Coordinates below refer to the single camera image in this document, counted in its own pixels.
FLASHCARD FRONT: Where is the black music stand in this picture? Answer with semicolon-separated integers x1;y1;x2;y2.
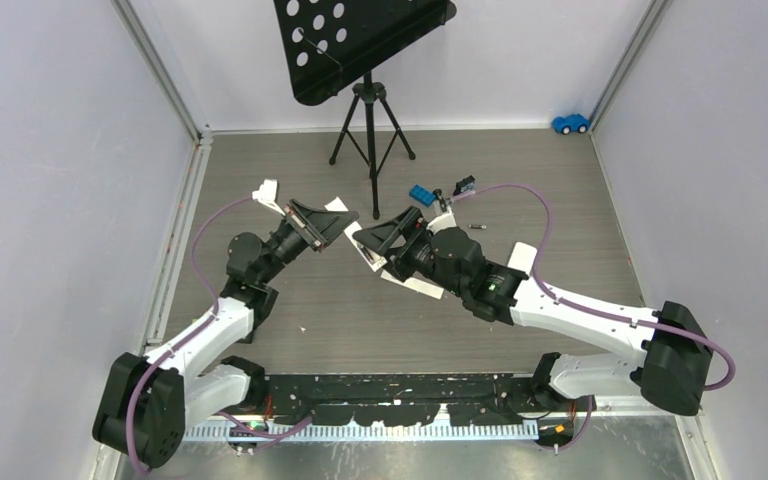
273;0;457;219

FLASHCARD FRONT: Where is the white rectangular box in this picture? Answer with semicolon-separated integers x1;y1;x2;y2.
381;271;444;300

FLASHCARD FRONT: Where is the small black blue box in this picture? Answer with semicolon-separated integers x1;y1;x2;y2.
453;175;476;196

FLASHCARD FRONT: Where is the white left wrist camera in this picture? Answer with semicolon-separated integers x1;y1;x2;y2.
251;178;285;217

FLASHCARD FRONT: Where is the white remote control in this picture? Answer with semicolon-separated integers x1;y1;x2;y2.
324;196;389;273

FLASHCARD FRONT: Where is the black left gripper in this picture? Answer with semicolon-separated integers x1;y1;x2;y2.
258;200;357;286

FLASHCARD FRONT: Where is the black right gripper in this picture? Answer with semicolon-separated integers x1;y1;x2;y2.
353;206;467;298

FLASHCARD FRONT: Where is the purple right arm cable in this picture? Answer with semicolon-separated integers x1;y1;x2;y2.
450;183;737;453

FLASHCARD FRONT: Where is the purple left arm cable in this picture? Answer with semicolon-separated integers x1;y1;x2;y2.
124;195;316;478

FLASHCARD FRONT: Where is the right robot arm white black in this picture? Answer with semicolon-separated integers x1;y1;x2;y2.
352;207;713;416

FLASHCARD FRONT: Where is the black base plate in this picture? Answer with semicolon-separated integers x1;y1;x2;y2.
201;372;597;429

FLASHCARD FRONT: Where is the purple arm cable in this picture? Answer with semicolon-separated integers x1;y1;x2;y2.
124;195;316;478
450;183;737;453

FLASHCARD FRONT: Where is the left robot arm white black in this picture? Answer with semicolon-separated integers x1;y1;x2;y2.
92;200;359;474

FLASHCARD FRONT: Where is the black screw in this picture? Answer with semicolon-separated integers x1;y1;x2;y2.
433;189;446;210

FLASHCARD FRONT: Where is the blue toy car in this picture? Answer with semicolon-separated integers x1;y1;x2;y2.
551;113;590;135

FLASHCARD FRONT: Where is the blue toy brick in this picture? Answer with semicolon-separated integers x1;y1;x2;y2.
408;184;436;208

